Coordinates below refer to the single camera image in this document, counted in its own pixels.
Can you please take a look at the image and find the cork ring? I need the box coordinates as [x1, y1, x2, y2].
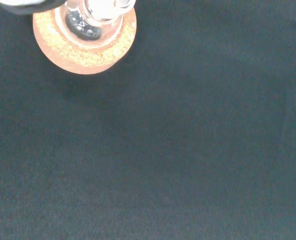
[32, 0, 138, 76]

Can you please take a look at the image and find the black cloth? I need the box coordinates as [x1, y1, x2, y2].
[0, 0, 296, 240]

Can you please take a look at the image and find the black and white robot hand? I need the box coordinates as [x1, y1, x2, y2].
[0, 0, 66, 16]

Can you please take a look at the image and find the glass round-bottom flask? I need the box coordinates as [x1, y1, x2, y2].
[54, 0, 136, 49]

